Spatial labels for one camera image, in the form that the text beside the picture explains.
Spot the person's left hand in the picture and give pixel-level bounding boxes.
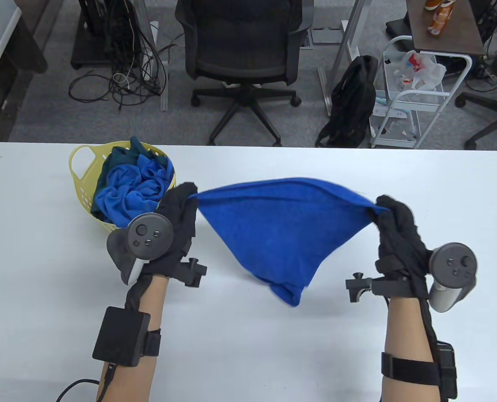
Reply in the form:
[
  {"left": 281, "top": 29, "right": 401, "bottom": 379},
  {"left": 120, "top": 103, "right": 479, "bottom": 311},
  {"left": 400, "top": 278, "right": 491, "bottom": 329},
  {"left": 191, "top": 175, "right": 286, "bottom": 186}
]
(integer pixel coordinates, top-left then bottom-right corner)
[{"left": 142, "top": 182, "right": 199, "bottom": 276}]

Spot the person's right hand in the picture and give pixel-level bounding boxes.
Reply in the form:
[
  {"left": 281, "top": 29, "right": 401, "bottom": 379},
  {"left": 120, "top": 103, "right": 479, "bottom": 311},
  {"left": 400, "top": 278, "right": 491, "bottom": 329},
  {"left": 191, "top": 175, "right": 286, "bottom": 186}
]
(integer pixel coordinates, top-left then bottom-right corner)
[{"left": 368, "top": 195, "right": 433, "bottom": 276}]

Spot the grey handheld controller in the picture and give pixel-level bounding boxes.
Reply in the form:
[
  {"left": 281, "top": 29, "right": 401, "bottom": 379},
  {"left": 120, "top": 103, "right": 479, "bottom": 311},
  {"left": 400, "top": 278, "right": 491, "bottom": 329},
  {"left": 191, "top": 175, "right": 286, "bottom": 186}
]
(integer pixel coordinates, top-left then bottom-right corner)
[
  {"left": 428, "top": 242, "right": 479, "bottom": 312},
  {"left": 106, "top": 214, "right": 174, "bottom": 286}
]

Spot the blue towel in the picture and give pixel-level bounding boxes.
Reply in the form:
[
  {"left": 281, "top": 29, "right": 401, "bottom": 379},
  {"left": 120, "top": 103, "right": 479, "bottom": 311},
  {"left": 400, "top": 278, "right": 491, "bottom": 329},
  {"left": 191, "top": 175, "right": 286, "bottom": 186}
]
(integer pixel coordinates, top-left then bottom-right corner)
[
  {"left": 189, "top": 177, "right": 389, "bottom": 307},
  {"left": 92, "top": 165, "right": 165, "bottom": 224}
]

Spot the dark teal clothes garment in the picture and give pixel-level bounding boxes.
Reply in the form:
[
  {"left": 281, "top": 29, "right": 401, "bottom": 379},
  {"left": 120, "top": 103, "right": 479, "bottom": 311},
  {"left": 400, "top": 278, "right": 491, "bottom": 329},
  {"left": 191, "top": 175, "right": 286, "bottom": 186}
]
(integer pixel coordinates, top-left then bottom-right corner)
[{"left": 96, "top": 136, "right": 167, "bottom": 189}]

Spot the yellow plastic laundry basket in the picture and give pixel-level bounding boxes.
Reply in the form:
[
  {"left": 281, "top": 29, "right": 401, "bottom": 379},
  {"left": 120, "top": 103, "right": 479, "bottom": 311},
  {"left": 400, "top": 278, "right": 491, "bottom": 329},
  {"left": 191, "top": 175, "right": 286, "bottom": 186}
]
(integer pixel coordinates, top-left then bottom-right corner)
[{"left": 69, "top": 143, "right": 177, "bottom": 233}]

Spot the person's right forearm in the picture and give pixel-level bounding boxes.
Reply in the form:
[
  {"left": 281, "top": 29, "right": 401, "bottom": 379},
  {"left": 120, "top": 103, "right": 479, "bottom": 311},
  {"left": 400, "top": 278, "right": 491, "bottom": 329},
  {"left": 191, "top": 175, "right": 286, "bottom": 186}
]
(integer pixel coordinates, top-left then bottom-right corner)
[{"left": 380, "top": 293, "right": 435, "bottom": 402}]

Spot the person's left forearm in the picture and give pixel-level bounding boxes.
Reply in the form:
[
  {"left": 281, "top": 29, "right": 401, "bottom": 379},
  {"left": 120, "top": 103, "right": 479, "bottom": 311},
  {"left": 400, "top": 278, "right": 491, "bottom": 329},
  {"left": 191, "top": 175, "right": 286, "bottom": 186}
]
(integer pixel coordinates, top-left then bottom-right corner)
[{"left": 96, "top": 274, "right": 169, "bottom": 402}]

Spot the grey metal desk leg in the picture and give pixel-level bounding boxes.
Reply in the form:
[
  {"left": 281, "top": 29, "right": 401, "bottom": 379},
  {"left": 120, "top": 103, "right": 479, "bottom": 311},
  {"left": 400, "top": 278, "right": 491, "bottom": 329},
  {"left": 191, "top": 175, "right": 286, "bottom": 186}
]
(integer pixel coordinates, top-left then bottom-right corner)
[{"left": 142, "top": 0, "right": 169, "bottom": 111}]

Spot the white rolling cart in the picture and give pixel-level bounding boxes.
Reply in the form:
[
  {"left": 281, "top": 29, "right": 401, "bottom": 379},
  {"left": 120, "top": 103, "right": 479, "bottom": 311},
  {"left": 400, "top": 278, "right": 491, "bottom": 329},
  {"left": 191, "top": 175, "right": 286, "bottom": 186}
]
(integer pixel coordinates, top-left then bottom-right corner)
[{"left": 370, "top": 36, "right": 473, "bottom": 149}]

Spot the black backpack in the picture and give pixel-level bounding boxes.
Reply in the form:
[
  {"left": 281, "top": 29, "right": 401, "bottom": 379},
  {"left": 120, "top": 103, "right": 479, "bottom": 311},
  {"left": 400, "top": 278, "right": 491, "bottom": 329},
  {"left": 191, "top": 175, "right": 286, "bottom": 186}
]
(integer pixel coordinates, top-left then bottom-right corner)
[{"left": 315, "top": 54, "right": 379, "bottom": 148}]

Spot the black office chair base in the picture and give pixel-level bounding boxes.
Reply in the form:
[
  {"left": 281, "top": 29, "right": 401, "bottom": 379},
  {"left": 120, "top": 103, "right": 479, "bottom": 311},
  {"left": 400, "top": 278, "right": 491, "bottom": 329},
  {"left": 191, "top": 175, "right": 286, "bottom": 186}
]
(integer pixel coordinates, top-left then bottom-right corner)
[{"left": 456, "top": 42, "right": 497, "bottom": 150}]

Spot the white plastic bag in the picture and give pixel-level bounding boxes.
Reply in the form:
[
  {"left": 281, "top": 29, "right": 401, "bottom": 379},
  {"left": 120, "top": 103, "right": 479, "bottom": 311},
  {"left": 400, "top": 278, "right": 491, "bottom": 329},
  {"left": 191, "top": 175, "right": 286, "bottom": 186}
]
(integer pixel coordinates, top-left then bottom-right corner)
[{"left": 384, "top": 49, "right": 447, "bottom": 93}]

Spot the black mesh office chair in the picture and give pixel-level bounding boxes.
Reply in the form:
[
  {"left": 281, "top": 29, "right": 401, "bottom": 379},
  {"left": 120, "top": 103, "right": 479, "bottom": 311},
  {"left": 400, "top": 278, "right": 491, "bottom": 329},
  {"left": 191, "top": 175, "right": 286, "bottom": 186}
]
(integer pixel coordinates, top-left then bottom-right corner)
[{"left": 175, "top": 0, "right": 314, "bottom": 147}]

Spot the white metal desk leg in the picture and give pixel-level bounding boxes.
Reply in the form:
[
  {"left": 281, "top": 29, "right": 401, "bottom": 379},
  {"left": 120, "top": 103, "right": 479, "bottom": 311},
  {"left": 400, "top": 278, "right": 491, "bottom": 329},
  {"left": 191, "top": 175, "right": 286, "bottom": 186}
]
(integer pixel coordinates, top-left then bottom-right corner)
[{"left": 318, "top": 0, "right": 372, "bottom": 117}]

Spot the black flat stand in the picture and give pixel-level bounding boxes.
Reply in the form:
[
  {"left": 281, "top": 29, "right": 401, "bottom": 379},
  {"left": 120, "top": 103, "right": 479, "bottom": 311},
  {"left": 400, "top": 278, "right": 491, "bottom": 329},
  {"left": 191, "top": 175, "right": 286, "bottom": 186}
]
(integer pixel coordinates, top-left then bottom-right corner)
[{"left": 386, "top": 19, "right": 412, "bottom": 36}]

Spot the black computer tower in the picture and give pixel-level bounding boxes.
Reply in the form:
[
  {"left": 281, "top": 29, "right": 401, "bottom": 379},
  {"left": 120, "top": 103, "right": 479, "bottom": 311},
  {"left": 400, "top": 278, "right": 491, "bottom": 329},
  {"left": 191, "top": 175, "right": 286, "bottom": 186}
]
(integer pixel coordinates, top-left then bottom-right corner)
[{"left": 79, "top": 0, "right": 142, "bottom": 67}]

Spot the grey floor plate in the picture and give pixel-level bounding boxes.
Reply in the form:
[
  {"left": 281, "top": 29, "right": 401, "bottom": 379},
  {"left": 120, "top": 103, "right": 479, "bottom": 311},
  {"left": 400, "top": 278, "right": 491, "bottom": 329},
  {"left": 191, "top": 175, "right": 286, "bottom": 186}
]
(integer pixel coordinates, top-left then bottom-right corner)
[{"left": 311, "top": 27, "right": 343, "bottom": 44}]

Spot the brown wooden side table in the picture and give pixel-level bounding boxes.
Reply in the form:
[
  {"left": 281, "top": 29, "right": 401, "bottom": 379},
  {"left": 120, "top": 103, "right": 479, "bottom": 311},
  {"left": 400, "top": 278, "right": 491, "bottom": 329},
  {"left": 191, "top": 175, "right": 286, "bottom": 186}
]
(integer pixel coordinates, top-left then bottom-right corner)
[{"left": 405, "top": 0, "right": 485, "bottom": 56}]

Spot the orange bottle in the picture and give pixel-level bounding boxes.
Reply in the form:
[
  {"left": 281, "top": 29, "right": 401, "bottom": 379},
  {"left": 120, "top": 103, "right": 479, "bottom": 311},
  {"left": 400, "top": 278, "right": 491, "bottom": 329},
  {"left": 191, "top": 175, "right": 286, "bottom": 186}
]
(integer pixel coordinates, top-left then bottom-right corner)
[{"left": 427, "top": 0, "right": 454, "bottom": 36}]

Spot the white desk with dark side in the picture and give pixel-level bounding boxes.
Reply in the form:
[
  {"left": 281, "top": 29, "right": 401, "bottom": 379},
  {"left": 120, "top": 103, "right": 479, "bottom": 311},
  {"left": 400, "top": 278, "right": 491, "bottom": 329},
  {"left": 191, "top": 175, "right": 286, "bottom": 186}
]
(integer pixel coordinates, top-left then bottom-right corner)
[{"left": 0, "top": 0, "right": 48, "bottom": 141}]

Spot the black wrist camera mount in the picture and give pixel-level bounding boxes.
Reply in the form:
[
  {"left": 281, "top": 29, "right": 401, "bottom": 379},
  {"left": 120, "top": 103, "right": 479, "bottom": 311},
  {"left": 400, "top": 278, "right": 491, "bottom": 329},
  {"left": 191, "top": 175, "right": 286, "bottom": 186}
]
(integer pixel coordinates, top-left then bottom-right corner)
[
  {"left": 173, "top": 258, "right": 208, "bottom": 288},
  {"left": 346, "top": 272, "right": 412, "bottom": 303}
]

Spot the black cable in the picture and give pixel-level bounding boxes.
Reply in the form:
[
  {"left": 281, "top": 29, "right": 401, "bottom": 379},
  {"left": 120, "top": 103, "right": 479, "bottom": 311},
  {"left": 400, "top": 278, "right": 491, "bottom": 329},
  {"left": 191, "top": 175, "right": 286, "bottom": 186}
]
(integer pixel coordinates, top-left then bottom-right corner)
[
  {"left": 418, "top": 272, "right": 441, "bottom": 348},
  {"left": 56, "top": 364, "right": 115, "bottom": 402}
]

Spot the black box with arm strap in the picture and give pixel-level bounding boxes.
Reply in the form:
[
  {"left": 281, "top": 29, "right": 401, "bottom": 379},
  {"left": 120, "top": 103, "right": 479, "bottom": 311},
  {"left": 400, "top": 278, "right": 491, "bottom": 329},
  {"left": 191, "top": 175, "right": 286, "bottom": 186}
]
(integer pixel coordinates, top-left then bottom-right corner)
[{"left": 92, "top": 307, "right": 162, "bottom": 368}]

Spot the black device with arm strap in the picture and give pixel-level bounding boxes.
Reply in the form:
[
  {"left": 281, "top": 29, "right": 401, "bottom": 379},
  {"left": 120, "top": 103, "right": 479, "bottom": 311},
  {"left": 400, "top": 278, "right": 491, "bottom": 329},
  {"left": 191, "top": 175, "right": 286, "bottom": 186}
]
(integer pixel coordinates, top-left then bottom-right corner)
[{"left": 382, "top": 341, "right": 458, "bottom": 400}]

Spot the tangle of black cables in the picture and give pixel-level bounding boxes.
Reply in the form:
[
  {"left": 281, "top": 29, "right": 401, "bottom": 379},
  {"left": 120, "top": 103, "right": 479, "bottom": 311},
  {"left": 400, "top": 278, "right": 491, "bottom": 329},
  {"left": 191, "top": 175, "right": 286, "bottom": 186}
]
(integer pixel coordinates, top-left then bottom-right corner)
[
  {"left": 69, "top": 0, "right": 169, "bottom": 113},
  {"left": 468, "top": 0, "right": 497, "bottom": 80}
]

